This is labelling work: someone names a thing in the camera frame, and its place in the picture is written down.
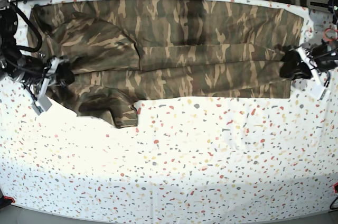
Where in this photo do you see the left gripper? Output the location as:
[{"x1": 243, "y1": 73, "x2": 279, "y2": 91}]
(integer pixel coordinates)
[{"x1": 279, "y1": 41, "x2": 337, "y2": 88}]

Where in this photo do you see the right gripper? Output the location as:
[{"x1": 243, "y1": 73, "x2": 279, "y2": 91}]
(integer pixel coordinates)
[{"x1": 7, "y1": 55, "x2": 74, "y2": 99}]

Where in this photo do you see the camouflage T-shirt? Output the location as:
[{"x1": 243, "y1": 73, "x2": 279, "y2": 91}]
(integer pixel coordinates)
[{"x1": 30, "y1": 0, "x2": 303, "y2": 128}]

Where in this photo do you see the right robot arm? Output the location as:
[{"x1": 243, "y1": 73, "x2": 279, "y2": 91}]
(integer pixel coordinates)
[{"x1": 1, "y1": 0, "x2": 74, "y2": 101}]

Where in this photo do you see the terrazzo pattern table cloth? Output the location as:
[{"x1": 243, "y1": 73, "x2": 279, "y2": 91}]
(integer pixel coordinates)
[{"x1": 0, "y1": 0, "x2": 338, "y2": 224}]

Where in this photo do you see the red table clamp right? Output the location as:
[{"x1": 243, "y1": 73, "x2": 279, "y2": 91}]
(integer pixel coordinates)
[{"x1": 333, "y1": 183, "x2": 338, "y2": 194}]

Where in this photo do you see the red table clamp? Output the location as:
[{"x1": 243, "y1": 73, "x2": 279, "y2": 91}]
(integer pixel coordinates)
[
  {"x1": 0, "y1": 196, "x2": 15, "y2": 207},
  {"x1": 333, "y1": 183, "x2": 338, "y2": 194}
]

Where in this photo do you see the red table clamp left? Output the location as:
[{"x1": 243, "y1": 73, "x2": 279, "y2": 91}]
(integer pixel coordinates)
[{"x1": 0, "y1": 196, "x2": 15, "y2": 207}]

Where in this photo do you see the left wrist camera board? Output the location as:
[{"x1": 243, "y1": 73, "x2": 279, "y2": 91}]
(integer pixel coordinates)
[{"x1": 311, "y1": 84, "x2": 331, "y2": 100}]

